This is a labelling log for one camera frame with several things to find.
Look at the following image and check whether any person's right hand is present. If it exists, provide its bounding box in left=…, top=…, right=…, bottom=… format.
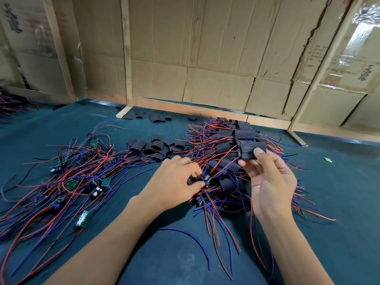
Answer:
left=239, top=147, right=298, bottom=221

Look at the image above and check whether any person's left hand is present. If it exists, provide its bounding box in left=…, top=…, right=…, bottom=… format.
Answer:
left=138, top=155, right=206, bottom=213

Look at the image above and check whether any pile of black sleeve pieces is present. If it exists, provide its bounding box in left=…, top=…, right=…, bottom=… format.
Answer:
left=122, top=111, right=191, bottom=163

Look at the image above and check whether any black heat-shrink sleeve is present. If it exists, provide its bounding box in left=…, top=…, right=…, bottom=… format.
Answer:
left=237, top=141, right=261, bottom=162

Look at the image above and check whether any pile of sleeved wired boards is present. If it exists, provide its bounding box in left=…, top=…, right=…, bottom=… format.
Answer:
left=178, top=117, right=337, bottom=271

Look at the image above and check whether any pile of unsleeved wired boards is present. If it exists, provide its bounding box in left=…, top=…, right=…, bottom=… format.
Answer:
left=0, top=122, right=155, bottom=285

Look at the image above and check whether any wire pile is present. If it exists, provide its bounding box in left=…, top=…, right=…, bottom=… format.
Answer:
left=0, top=89, right=30, bottom=113

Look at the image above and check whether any person's left forearm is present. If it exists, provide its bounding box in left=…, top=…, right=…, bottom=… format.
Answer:
left=44, top=196, right=161, bottom=285

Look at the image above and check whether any person's right forearm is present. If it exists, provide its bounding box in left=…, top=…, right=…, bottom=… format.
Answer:
left=258, top=207, right=333, bottom=285

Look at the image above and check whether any wooden ledge board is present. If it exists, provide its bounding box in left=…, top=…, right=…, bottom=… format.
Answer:
left=88, top=92, right=380, bottom=143

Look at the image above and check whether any clear plastic sheet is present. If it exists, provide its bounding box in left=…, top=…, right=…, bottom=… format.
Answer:
left=341, top=3, right=380, bottom=87

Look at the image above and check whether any loose blue wire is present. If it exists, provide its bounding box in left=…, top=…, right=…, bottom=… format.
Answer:
left=157, top=227, right=211, bottom=271

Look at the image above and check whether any pale slanted wooden post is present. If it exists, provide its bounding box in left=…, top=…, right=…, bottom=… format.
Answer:
left=287, top=0, right=366, bottom=147

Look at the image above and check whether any thin wooden post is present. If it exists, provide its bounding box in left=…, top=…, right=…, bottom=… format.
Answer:
left=116, top=0, right=134, bottom=119

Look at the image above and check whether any wide wooden post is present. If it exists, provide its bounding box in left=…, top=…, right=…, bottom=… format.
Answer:
left=42, top=0, right=77, bottom=103

